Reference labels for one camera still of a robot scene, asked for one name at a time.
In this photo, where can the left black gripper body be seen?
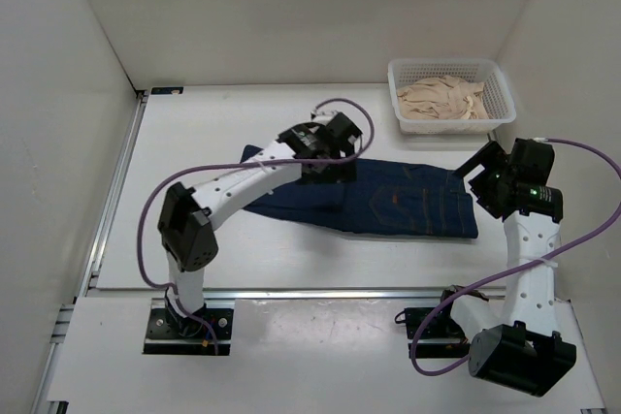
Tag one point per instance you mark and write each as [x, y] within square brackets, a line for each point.
[334, 173]

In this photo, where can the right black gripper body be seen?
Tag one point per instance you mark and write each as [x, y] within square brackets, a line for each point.
[485, 185]

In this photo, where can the dark blue denim trousers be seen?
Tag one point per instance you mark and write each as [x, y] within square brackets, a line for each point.
[386, 199]

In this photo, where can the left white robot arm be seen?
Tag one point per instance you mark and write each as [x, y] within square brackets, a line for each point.
[190, 216]

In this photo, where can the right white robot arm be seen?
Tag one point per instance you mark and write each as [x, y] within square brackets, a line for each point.
[519, 347]

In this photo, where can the beige trousers in basket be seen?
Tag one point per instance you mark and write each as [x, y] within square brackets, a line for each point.
[442, 98]

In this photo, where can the white plastic basket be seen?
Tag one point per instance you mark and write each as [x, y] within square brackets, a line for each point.
[496, 97]

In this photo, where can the black label sticker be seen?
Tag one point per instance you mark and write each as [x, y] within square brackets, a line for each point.
[167, 90]

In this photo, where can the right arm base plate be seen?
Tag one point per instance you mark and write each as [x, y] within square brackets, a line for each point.
[441, 339]

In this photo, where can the aluminium left rail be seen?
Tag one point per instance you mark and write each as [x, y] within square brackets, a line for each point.
[97, 248]

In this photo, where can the aluminium front rail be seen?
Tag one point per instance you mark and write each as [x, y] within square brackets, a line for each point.
[424, 293]

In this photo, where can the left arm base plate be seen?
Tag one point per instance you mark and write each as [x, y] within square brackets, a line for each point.
[164, 336]

